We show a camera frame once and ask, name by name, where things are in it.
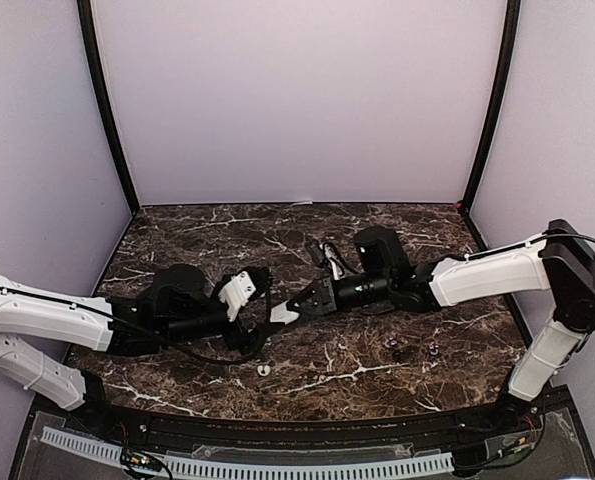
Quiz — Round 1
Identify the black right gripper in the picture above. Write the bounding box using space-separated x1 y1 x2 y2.
288 271 393 318

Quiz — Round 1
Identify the white earbud charging case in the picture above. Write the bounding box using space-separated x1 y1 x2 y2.
269 303 300 325

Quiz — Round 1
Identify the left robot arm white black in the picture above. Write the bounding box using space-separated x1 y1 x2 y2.
0 264 266 436

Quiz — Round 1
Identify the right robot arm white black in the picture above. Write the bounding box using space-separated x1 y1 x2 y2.
271 219 595 434

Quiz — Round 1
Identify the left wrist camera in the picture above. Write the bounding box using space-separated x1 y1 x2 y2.
213 267 270 323

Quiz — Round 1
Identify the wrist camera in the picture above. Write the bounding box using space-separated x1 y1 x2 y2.
213 267 270 323
305 240 356 280

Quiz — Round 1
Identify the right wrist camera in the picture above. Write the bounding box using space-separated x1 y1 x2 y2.
305 240 356 280

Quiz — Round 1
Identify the black front table rail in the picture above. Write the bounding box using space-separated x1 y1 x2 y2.
88 406 499 449

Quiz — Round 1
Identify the white slotted cable duct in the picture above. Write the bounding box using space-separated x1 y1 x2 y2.
40 427 454 479

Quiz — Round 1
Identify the left black frame post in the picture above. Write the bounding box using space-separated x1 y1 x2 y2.
76 0 141 216

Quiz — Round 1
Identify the black frame post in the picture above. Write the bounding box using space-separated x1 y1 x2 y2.
76 0 141 216
459 0 522 216

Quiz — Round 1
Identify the right black frame post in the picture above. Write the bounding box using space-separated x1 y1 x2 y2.
459 0 522 216

